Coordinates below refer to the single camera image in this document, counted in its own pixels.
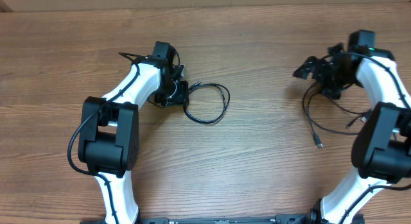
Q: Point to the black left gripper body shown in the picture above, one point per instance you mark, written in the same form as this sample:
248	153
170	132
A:
171	94

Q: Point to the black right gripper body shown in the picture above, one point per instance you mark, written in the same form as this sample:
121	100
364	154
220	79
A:
316	70

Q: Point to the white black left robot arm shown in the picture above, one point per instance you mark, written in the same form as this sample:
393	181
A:
109	130

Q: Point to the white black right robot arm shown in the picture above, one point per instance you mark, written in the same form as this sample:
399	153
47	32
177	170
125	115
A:
381	151

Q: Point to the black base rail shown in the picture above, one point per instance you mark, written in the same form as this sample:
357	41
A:
279	219

